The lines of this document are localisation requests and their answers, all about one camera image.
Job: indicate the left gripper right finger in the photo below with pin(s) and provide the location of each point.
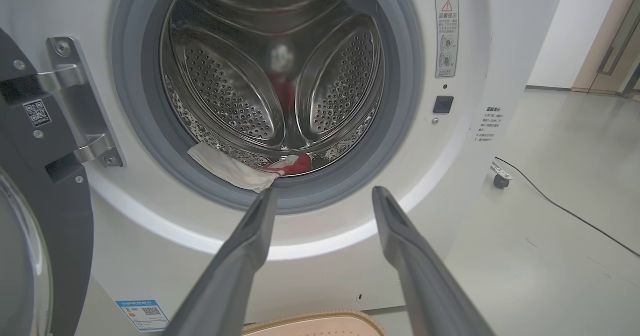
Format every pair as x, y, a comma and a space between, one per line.
425, 286

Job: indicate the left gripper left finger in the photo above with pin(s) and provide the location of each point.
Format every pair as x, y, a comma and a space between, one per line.
235, 276

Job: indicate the red and white garment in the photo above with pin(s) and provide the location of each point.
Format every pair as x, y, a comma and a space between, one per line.
225, 168

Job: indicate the black round washer door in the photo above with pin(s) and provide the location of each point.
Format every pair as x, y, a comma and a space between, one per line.
65, 226

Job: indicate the cream basket with brown rim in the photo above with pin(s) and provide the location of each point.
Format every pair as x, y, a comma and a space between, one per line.
325, 326

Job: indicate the white front-load washing machine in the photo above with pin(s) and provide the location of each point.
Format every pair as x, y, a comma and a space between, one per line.
450, 176

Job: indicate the black door lock slot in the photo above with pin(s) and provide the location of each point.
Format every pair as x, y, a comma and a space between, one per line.
443, 104

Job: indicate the stainless steel washing machine drum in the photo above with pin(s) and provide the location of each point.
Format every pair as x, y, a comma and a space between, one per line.
230, 86

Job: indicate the metal door hinge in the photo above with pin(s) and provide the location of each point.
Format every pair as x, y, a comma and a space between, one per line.
85, 101

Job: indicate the light wooden room door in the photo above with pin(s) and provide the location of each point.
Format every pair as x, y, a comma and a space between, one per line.
607, 36

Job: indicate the blue energy label sticker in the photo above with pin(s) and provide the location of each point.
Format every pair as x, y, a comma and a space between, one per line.
142, 316

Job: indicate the grey warning sticker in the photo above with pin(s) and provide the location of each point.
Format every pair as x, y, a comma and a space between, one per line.
446, 36

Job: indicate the QR code sticker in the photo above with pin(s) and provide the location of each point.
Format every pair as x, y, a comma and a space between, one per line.
37, 113

